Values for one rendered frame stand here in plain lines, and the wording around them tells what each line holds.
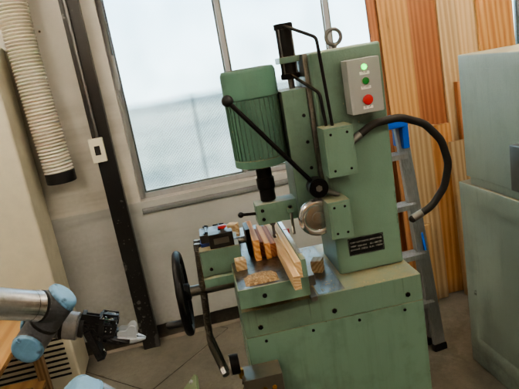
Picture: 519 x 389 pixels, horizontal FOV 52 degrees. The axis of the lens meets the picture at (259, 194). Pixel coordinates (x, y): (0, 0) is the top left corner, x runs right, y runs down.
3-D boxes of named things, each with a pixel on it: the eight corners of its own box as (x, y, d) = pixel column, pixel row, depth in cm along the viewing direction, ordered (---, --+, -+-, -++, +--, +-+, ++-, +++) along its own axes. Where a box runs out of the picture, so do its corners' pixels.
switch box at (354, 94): (346, 114, 163) (340, 61, 159) (378, 108, 164) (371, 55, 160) (352, 116, 157) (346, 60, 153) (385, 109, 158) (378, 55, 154)
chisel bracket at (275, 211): (256, 224, 182) (252, 201, 180) (296, 216, 184) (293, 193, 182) (259, 231, 175) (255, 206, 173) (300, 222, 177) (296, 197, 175)
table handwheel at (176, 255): (179, 284, 201) (164, 235, 180) (231, 273, 203) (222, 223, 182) (188, 353, 181) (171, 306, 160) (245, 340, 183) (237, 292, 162)
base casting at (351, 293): (233, 283, 206) (228, 262, 204) (374, 253, 212) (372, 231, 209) (246, 339, 163) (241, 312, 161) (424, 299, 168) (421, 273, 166)
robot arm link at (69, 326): (59, 343, 167) (66, 329, 176) (76, 346, 167) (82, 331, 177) (62, 317, 165) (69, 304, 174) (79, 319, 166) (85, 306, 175)
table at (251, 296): (201, 249, 211) (198, 235, 210) (276, 234, 214) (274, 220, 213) (208, 317, 153) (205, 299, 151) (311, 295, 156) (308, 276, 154)
